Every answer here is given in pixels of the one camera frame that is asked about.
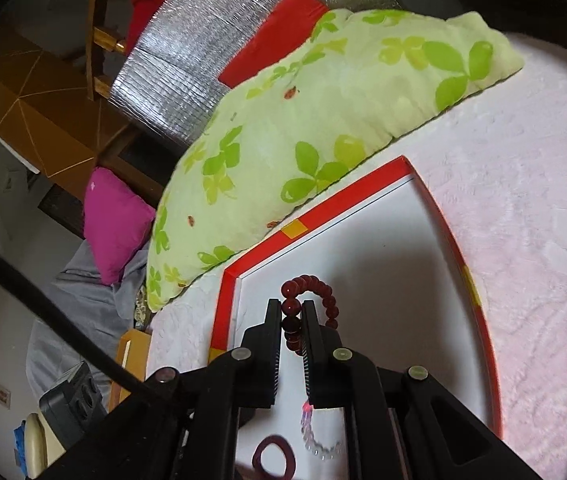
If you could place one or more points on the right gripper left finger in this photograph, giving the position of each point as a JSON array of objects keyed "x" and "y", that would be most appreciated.
[{"x": 260, "y": 375}]

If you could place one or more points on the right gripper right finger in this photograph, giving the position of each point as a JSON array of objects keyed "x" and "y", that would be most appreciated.
[{"x": 323, "y": 373}]

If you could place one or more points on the red shallow box tray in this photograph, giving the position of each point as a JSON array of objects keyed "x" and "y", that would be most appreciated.
[{"x": 404, "y": 293}]

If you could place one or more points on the orange box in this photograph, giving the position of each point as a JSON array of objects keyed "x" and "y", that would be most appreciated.
[{"x": 132, "y": 355}]

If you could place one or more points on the grey blanket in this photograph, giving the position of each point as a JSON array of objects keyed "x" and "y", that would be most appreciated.
[{"x": 102, "y": 312}]

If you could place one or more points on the magenta pillow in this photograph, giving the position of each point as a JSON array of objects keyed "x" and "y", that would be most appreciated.
[{"x": 117, "y": 222}]

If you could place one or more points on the silver foil insulation sheet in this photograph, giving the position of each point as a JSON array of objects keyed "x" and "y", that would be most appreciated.
[{"x": 169, "y": 85}]

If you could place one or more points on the green floral pillow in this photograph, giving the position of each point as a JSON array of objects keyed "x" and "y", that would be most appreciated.
[{"x": 359, "y": 82}]

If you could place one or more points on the red cushion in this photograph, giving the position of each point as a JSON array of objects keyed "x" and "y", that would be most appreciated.
[{"x": 285, "y": 29}]

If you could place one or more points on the wooden stair railing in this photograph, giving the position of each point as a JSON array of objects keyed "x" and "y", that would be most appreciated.
[{"x": 100, "y": 40}]

